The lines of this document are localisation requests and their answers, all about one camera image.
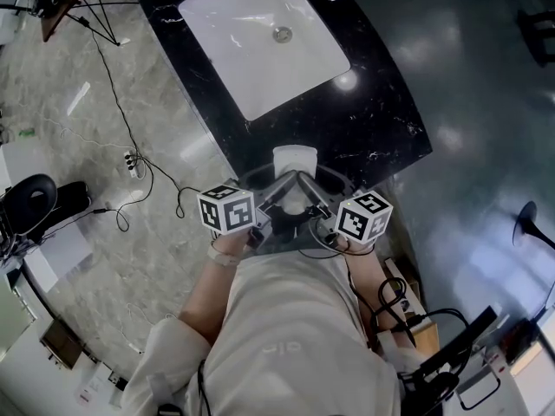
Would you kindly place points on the black chair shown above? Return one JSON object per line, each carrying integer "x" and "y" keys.
{"x": 537, "y": 33}

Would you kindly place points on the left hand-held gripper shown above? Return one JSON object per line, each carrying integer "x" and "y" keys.
{"x": 225, "y": 210}

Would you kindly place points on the pale wrist band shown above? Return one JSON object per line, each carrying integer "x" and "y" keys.
{"x": 223, "y": 256}

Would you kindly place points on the person's left forearm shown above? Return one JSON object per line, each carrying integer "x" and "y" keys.
{"x": 208, "y": 293}

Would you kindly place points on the person's right forearm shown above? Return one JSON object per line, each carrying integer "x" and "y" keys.
{"x": 368, "y": 275}

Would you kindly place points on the metal sink drain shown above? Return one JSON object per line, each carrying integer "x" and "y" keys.
{"x": 283, "y": 34}

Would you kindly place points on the person's white shirt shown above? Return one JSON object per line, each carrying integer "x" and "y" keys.
{"x": 282, "y": 327}

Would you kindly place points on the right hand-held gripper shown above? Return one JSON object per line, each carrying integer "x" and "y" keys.
{"x": 364, "y": 217}

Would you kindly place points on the white plastic container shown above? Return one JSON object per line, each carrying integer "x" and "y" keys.
{"x": 295, "y": 158}

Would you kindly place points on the black bag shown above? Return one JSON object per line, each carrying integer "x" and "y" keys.
{"x": 76, "y": 199}

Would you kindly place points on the black round stool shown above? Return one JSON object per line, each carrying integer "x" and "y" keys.
{"x": 30, "y": 202}

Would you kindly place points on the black round pedestal table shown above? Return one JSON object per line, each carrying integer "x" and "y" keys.
{"x": 526, "y": 219}

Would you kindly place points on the black long bar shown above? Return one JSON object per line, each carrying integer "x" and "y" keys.
{"x": 455, "y": 345}

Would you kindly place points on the white sink basin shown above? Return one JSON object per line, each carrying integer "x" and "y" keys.
{"x": 260, "y": 72}

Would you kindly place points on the small green object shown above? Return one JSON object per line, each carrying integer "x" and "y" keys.
{"x": 25, "y": 133}

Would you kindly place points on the black marble vanity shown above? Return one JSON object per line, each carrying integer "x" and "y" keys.
{"x": 368, "y": 115}

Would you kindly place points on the white power strip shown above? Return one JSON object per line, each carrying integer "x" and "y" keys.
{"x": 131, "y": 164}

